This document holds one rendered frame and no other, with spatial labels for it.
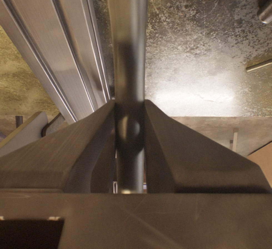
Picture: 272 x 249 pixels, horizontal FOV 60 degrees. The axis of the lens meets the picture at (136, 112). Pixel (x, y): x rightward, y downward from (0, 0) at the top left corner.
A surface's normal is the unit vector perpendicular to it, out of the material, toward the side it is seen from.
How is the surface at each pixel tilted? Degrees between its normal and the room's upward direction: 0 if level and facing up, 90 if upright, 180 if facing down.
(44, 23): 0
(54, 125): 90
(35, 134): 90
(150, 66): 0
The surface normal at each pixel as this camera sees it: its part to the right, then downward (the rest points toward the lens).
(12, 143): 1.00, 0.00
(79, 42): 0.00, 0.91
